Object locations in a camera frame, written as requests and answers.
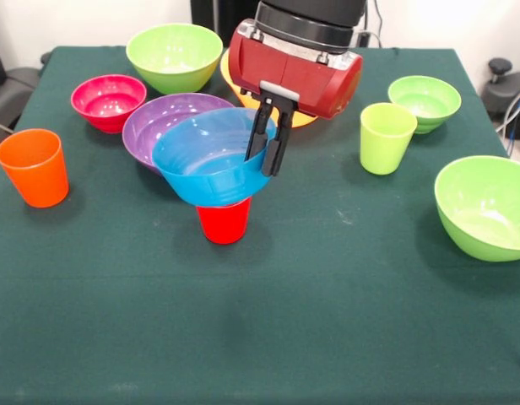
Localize purple bowl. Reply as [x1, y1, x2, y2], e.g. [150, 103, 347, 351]
[122, 93, 236, 175]

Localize small green bowl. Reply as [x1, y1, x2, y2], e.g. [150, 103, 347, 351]
[387, 75, 463, 135]

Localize grey chair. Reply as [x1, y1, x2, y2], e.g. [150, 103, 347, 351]
[0, 67, 41, 132]

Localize large yellow bowl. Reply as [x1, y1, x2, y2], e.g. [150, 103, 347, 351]
[219, 46, 321, 129]

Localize yellow-green cup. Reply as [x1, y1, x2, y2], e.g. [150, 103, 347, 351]
[360, 102, 419, 176]

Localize black knobbed stand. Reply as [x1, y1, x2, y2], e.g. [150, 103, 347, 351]
[483, 57, 520, 140]

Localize large light green bowl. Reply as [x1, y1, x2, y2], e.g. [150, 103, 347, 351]
[433, 154, 520, 263]
[125, 23, 224, 95]

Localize pink bowl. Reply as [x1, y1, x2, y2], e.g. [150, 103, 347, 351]
[70, 74, 148, 135]

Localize orange cup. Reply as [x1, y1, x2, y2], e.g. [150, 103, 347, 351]
[0, 128, 70, 209]

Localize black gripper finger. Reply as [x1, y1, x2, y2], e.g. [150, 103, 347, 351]
[261, 105, 295, 177]
[244, 96, 273, 162]

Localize blue cable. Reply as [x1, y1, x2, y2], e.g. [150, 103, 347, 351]
[506, 99, 520, 158]

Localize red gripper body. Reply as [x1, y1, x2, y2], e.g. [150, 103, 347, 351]
[229, 19, 364, 121]

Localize blue bowl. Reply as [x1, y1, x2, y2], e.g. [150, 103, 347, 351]
[151, 107, 282, 208]

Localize grey cable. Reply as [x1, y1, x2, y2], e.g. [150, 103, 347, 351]
[495, 85, 520, 132]

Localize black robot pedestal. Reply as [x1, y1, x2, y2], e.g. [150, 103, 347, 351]
[191, 0, 261, 43]

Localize red cup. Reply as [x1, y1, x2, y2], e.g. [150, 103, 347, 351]
[195, 196, 253, 246]

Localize dark green tablecloth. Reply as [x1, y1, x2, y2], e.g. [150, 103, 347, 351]
[0, 45, 520, 405]

